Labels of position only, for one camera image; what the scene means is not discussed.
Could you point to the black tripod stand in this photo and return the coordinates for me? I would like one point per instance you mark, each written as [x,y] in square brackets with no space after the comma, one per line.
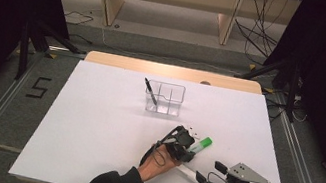
[291,90]
[25,47]

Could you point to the green highlighter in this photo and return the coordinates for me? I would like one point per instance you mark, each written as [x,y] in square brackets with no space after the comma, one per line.
[202,144]

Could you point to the white eraser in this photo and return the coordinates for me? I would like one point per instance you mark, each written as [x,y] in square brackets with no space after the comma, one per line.
[187,173]

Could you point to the light wooden table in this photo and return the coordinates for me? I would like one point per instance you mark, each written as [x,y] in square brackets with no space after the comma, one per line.
[171,71]

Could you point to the white board sheet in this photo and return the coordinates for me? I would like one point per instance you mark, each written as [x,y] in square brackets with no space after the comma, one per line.
[95,120]

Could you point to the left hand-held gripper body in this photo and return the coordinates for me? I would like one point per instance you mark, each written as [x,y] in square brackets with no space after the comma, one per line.
[177,141]

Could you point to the person's left hand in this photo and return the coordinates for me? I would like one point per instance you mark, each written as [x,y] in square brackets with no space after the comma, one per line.
[154,164]

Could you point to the black pen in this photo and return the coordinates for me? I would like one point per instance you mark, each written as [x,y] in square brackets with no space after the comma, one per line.
[150,92]

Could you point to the white power strip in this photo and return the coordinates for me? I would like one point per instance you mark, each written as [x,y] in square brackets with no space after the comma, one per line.
[297,98]

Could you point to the yellow tape piece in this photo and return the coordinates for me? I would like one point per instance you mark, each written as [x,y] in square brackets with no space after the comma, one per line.
[252,66]
[269,90]
[51,56]

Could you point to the clear plastic desk organizer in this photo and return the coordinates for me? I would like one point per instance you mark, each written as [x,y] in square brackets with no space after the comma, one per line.
[167,100]

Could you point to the light wooden shelf unit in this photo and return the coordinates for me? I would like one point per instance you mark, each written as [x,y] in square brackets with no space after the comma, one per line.
[113,5]

